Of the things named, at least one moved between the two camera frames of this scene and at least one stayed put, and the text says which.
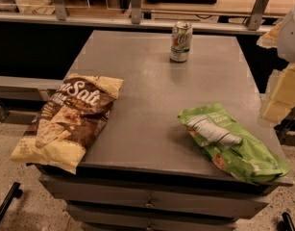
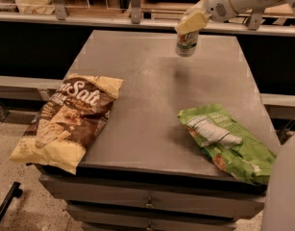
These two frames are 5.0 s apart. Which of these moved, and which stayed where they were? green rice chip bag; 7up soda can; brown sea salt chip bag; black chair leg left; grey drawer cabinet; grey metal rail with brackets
Moved: 7up soda can
Stayed: grey metal rail with brackets; black chair leg left; green rice chip bag; brown sea salt chip bag; grey drawer cabinet
